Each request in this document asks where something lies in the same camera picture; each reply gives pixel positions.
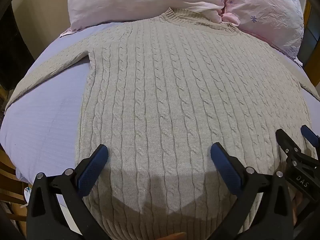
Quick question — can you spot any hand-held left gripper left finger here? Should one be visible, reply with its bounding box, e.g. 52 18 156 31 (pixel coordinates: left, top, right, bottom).
26 144 109 240

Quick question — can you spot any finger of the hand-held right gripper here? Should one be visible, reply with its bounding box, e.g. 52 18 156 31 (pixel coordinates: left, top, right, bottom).
301 124 320 147
276 128 304 161

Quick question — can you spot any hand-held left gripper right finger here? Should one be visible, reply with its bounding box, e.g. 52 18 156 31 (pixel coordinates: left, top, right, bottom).
210 142 294 240

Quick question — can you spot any beige cable knit sweater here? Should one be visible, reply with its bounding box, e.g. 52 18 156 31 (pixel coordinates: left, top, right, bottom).
4 7 317 240

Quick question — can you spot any lavender bed sheet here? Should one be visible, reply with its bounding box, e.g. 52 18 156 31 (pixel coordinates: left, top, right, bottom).
0 21 320 207

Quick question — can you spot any pink floral pillow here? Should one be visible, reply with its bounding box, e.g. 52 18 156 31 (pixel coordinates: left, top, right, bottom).
222 0 305 66

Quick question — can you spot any pink tree print pillow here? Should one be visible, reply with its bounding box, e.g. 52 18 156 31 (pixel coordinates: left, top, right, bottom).
59 0 228 38

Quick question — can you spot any wooden bed frame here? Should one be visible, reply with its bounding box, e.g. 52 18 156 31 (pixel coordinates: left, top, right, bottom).
0 80 33 222

